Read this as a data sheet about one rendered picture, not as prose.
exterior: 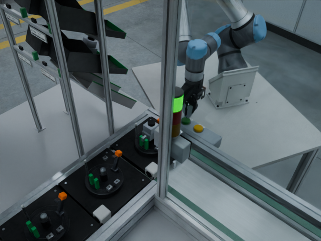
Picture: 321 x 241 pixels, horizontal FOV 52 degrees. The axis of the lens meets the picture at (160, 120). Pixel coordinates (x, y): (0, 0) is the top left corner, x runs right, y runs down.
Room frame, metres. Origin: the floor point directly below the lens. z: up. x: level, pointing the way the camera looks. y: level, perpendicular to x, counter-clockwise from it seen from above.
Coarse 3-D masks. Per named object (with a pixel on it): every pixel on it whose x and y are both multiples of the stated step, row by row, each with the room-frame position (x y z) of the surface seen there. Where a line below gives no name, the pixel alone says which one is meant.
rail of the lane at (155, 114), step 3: (150, 108) 1.15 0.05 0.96; (144, 111) 1.13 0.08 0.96; (147, 111) 1.13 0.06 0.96; (150, 111) 1.14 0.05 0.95; (153, 111) 1.13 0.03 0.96; (156, 111) 1.13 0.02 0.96; (147, 114) 1.11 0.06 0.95; (150, 114) 1.11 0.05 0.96; (153, 114) 1.11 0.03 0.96; (156, 114) 1.11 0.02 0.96; (159, 114) 1.11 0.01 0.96; (153, 117) 1.09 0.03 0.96; (156, 117) 1.09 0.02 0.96; (159, 117) 1.10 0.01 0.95; (156, 120) 1.08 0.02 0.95
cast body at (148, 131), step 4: (152, 120) 0.92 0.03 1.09; (144, 124) 0.91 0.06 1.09; (148, 124) 0.91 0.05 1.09; (152, 124) 0.90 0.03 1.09; (156, 124) 0.91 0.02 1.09; (144, 128) 0.90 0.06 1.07; (148, 128) 0.89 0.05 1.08; (152, 128) 0.89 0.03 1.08; (144, 132) 0.90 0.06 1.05; (148, 132) 0.89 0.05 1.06; (152, 132) 0.89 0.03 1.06; (144, 136) 0.88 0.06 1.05; (148, 136) 0.88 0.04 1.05; (152, 136) 0.89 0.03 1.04; (144, 140) 0.88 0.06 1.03
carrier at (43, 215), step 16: (48, 192) 0.66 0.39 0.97; (64, 192) 0.67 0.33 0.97; (32, 208) 0.60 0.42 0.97; (48, 208) 0.59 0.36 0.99; (64, 208) 0.60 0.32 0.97; (80, 208) 0.60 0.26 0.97; (16, 224) 0.54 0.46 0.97; (32, 224) 0.53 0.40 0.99; (48, 224) 0.52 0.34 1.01; (64, 224) 0.53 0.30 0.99; (80, 224) 0.54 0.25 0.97; (96, 224) 0.55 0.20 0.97; (16, 240) 0.48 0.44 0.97; (32, 240) 0.47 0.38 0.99; (48, 240) 0.47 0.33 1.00; (64, 240) 0.49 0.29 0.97; (80, 240) 0.49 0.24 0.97
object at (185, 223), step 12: (120, 156) 0.87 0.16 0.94; (156, 180) 0.75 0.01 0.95; (156, 192) 0.69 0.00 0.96; (156, 204) 0.67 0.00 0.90; (168, 204) 0.64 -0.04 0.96; (168, 216) 0.64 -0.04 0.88; (180, 216) 0.60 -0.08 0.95; (180, 228) 0.60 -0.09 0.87; (192, 228) 0.57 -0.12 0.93; (204, 228) 0.55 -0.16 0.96; (204, 240) 0.53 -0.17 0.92; (216, 240) 0.51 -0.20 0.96
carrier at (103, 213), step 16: (96, 160) 0.82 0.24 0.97; (112, 160) 0.82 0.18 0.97; (80, 176) 0.74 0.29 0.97; (96, 176) 0.72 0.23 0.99; (112, 176) 0.73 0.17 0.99; (128, 176) 0.75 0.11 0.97; (144, 176) 0.75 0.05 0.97; (80, 192) 0.67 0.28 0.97; (96, 192) 0.66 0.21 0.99; (112, 192) 0.66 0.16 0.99; (128, 192) 0.68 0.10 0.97; (96, 208) 0.60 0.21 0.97; (112, 208) 0.61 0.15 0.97
